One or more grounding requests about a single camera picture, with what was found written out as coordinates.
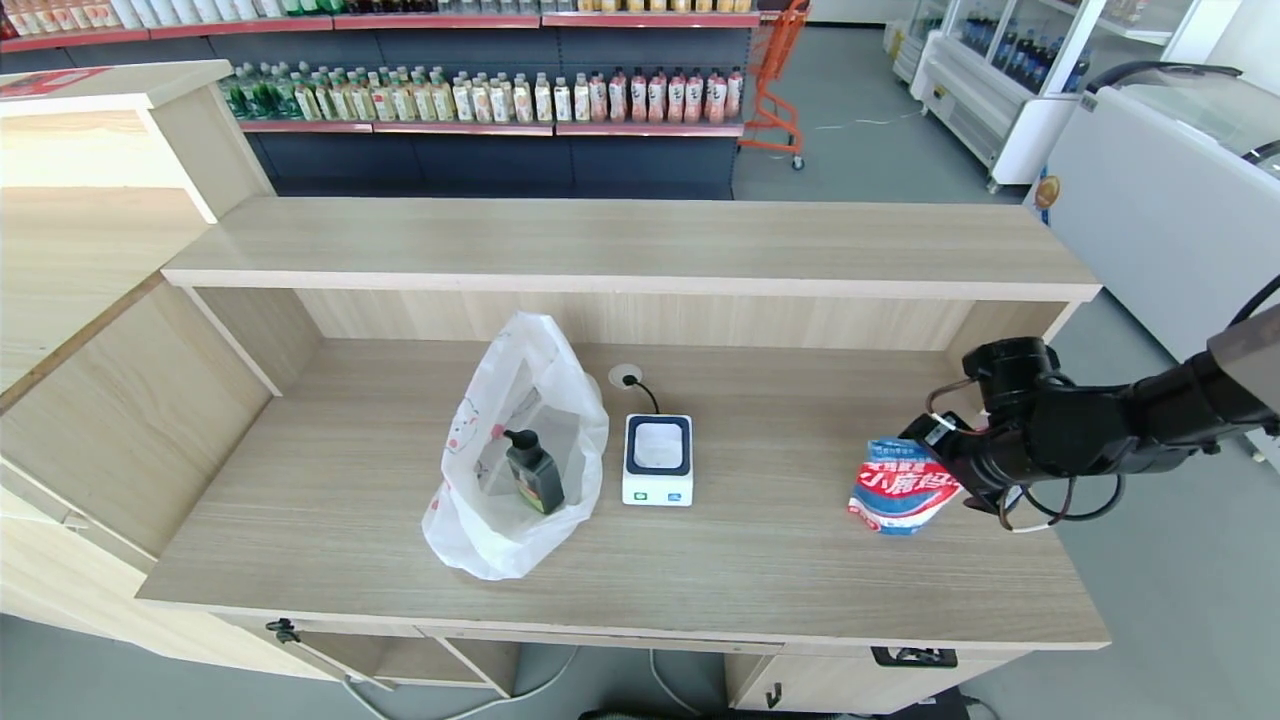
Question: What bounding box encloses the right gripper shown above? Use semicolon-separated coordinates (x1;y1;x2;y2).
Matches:
940;436;1031;517

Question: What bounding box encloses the blue red snack pouch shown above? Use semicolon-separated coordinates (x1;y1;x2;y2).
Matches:
848;437;964;537

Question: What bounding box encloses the white barcode scanner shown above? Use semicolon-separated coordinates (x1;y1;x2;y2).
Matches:
621;413;695;508

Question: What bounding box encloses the orange shopping cart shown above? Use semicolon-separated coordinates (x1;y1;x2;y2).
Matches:
738;0;813;172

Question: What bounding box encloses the white plastic shopping bag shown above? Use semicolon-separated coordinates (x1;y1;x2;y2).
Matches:
421;311;610;582

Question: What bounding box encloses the wooden counter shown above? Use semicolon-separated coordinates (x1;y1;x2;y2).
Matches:
0;60;1113;717

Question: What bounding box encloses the white chest freezer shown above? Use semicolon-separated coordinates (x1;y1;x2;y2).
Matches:
1024;60;1280;471

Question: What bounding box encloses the white glass display cooler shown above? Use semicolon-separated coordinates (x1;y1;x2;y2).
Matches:
893;0;1241;194

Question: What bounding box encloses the row of bottles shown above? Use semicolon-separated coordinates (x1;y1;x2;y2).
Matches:
958;8;1093;95
220;62;747;126

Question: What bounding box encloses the dark green pump bottle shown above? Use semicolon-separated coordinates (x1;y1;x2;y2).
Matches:
502;429;566;516

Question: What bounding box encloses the black shop shelf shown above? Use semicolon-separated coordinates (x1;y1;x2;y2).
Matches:
0;0;763;201

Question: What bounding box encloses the red flat sign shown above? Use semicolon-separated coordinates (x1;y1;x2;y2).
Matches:
0;67;113;100

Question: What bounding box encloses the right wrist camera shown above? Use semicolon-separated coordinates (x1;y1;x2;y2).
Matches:
898;411;986;461

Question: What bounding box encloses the black bracket hook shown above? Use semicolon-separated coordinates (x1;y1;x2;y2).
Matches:
870;646;959;669

